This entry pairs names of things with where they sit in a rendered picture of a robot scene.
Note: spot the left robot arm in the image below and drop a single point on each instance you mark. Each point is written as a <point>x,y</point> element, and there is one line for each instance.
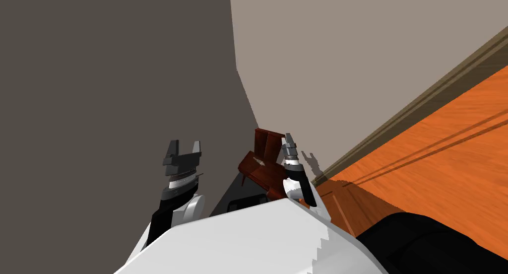
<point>166,210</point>

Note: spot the dark red wooden chair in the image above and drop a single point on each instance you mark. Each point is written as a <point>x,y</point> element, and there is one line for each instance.
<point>265,166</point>

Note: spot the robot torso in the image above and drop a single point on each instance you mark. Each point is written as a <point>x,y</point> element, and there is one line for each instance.
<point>246,242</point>

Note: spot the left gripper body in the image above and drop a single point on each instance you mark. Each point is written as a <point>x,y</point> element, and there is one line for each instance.
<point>181,163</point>

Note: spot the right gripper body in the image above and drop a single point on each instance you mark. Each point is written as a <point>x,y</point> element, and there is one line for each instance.
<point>289,150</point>

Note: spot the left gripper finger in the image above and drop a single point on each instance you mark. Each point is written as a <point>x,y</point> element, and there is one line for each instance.
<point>173,147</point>
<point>196,147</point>

